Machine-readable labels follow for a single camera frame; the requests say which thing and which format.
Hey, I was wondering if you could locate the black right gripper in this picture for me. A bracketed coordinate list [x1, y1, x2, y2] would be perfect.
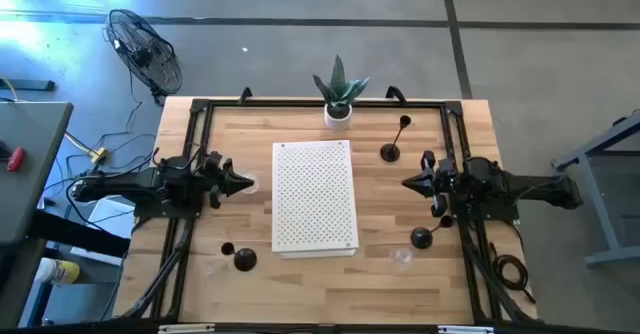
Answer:
[401, 149, 459, 219]

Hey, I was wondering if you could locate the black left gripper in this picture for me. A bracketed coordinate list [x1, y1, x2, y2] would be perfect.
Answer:
[199, 150, 255, 210]

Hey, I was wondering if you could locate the clear glass candle holder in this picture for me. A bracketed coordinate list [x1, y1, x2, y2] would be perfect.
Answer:
[388, 246, 415, 274]
[202, 256, 230, 280]
[238, 171, 261, 196]

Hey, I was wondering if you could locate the black metal candlestick holder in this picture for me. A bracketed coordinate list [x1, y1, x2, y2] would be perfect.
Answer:
[220, 241, 259, 273]
[378, 114, 413, 164]
[409, 214, 455, 251]

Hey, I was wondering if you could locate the white perforated metal shelf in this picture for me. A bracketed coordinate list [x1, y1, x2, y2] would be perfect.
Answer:
[271, 139, 360, 260]

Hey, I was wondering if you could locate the snake plant in white pot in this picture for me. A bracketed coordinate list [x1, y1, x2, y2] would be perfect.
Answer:
[312, 53, 372, 131]

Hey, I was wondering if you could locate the white paper sheet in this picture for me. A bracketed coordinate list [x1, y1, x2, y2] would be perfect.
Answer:
[69, 196, 136, 268]

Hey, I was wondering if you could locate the black floor fan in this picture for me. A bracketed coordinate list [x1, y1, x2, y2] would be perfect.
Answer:
[103, 7, 185, 106]

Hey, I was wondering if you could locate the black gantry bar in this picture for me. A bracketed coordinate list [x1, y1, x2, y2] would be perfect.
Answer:
[9, 317, 640, 334]

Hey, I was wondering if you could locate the white and yellow can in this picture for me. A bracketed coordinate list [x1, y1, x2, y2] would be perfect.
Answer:
[34, 257, 81, 285]

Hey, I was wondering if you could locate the grey side table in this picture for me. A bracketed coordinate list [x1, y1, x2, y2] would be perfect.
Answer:
[0, 101, 75, 334]

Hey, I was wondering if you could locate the black metal table frame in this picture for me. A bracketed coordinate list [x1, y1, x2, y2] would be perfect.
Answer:
[119, 96, 539, 325]

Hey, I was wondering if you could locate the coiled black cable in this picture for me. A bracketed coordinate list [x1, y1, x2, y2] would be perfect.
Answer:
[487, 241, 537, 305]

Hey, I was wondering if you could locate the grey blue table frame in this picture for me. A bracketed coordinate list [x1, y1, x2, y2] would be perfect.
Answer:
[551, 108, 640, 268]

